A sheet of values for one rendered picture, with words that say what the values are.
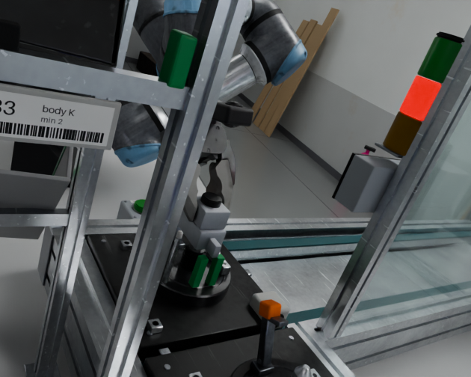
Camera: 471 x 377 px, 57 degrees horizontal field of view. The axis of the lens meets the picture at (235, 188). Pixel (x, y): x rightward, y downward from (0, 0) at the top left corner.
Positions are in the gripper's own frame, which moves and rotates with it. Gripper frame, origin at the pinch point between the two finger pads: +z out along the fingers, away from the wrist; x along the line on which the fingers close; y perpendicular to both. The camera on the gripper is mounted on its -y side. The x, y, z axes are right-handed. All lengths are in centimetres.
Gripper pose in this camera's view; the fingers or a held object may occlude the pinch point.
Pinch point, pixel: (209, 212)
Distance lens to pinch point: 62.9
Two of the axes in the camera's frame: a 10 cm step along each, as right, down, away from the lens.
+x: -8.0, -0.4, -6.0
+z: 0.9, 9.8, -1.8
